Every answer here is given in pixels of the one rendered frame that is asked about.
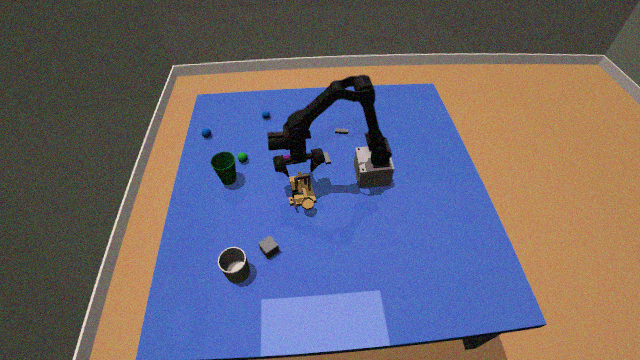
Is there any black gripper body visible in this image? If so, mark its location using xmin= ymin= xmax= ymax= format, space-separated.
xmin=273 ymin=147 xmax=325 ymax=172

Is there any green cup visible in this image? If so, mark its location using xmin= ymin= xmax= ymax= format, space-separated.
xmin=211 ymin=151 xmax=237 ymax=185

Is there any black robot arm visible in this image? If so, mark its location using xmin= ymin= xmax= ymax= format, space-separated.
xmin=267 ymin=75 xmax=393 ymax=168

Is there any grey cup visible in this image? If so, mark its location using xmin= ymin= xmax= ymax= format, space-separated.
xmin=218 ymin=247 xmax=250 ymax=284

